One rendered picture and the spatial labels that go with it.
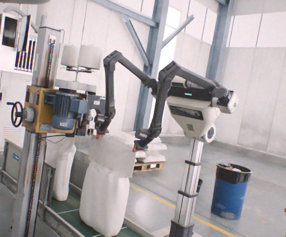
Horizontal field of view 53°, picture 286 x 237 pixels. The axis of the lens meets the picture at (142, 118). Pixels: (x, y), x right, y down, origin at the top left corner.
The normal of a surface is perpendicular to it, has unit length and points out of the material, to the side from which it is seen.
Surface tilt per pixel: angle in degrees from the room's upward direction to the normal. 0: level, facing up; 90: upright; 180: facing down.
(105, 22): 90
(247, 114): 90
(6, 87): 90
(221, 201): 93
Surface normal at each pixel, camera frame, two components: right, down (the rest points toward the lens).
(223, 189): -0.67, 0.00
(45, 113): 0.70, 0.17
